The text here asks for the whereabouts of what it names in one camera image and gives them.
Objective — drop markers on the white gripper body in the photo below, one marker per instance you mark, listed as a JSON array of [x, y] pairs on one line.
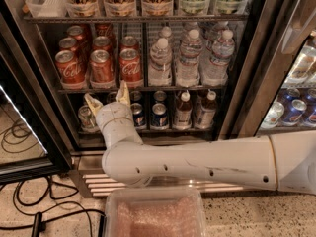
[[112, 112]]

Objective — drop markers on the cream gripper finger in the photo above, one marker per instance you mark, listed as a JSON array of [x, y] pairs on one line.
[[122, 95], [94, 104]]

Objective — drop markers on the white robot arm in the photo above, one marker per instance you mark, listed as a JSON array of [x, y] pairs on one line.
[[284, 162]]

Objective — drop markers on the front left pepsi can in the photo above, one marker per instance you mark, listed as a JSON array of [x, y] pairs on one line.
[[138, 115]]

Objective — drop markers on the pepsi can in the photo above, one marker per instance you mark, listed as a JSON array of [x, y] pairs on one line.
[[138, 115], [159, 116]]

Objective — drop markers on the front left green soda can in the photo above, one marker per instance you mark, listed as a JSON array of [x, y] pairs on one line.
[[88, 122]]

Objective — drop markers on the front right pepsi can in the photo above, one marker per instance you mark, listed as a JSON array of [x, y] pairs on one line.
[[159, 116]]

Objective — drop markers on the second row right coke can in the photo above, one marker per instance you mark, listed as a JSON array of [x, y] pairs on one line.
[[129, 42]]

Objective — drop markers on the second row coke can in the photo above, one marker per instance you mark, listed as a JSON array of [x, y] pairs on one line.
[[129, 42], [66, 45], [103, 43]]

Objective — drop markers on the second row middle coke can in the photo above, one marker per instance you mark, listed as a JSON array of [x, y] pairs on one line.
[[103, 43]]

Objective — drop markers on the second row left coke can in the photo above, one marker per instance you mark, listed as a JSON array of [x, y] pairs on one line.
[[66, 45]]

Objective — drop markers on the open glass fridge door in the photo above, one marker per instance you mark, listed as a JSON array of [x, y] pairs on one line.
[[19, 116]]

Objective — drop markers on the stainless steel fridge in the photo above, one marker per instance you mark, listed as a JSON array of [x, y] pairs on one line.
[[268, 36]]

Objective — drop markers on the top shelf gold can middle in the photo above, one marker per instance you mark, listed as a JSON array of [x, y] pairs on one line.
[[120, 7]]

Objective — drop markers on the empty clear shelf tray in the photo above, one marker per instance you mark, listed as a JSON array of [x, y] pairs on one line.
[[47, 8]]

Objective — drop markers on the front left water bottle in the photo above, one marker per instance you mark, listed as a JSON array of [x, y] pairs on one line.
[[159, 66]]

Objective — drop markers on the water bottle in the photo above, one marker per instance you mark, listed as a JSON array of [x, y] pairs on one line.
[[188, 59], [214, 70], [159, 66]]

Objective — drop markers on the left brown tea bottle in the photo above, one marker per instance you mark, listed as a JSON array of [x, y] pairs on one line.
[[183, 110]]

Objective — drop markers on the brown tea bottle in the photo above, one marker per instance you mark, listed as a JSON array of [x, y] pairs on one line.
[[183, 110], [205, 109]]

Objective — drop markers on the front middle water bottle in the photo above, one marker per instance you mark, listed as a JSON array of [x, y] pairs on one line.
[[188, 59]]

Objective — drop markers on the right brown tea bottle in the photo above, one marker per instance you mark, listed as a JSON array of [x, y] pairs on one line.
[[205, 109]]

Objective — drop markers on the clear plastic bin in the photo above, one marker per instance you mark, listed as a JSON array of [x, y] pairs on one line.
[[155, 212]]

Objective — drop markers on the front right water bottle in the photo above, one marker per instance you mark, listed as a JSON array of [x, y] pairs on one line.
[[214, 70]]

